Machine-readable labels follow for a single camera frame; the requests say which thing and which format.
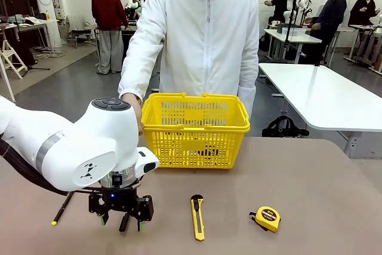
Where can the yellow tape measure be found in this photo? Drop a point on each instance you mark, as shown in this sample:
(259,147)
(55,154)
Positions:
(268,217)

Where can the seated person in black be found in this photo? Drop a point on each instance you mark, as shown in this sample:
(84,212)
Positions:
(280,4)

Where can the person's left forearm white sleeve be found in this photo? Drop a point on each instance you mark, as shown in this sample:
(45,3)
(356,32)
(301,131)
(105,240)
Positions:
(247,99)

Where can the yellow utility knife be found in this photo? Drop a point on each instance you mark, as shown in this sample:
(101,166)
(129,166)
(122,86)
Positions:
(197,222)

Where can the black bag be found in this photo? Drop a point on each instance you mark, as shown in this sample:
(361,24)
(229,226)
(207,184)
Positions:
(283,128)

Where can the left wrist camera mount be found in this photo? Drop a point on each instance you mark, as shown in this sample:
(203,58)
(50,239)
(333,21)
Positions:
(147,207)

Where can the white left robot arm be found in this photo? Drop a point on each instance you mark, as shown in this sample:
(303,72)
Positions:
(89,135)

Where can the black pen with yellow tip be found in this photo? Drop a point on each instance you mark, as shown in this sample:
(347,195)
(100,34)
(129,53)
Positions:
(58,216)

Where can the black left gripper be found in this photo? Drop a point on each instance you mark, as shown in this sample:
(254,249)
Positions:
(119,201)

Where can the clear plastic bin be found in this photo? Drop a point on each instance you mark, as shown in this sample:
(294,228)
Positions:
(294,30)

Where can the large white table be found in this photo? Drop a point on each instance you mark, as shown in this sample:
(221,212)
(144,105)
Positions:
(322,96)

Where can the standing person in black clothes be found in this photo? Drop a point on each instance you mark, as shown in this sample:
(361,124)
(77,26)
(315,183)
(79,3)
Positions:
(362,10)

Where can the white wooden step stool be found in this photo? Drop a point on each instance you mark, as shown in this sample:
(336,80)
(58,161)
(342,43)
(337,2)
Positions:
(9,52)

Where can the person in red jacket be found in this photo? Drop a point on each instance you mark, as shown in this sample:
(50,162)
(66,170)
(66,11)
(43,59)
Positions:
(107,7)

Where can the person's right hand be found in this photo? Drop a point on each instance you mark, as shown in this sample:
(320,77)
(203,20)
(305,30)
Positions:
(137,107)

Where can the yellow plastic shopping basket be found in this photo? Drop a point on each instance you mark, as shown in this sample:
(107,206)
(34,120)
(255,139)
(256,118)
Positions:
(179,127)

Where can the white background table with bin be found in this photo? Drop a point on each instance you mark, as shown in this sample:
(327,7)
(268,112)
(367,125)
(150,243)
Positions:
(298,37)

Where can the white desk with black legs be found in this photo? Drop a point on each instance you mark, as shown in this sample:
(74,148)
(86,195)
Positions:
(367,26)

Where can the white marker with black cap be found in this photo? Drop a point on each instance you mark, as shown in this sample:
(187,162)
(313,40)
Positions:
(123,224)

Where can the black metal chair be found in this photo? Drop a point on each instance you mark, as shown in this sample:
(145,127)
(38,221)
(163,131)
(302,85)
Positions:
(83,31)

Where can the person in dark blue coat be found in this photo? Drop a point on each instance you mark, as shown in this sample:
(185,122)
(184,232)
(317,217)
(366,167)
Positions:
(332,13)

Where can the black tripod stand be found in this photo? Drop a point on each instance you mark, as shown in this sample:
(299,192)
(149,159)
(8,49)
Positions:
(289,28)

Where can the person's right forearm white sleeve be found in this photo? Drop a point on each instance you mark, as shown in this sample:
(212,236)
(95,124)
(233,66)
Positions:
(134,67)

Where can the cluttered grey background table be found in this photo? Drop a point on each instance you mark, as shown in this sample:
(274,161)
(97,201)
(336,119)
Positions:
(30,25)

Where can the person in white hoodie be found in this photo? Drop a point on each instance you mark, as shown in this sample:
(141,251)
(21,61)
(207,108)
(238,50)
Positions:
(206,43)

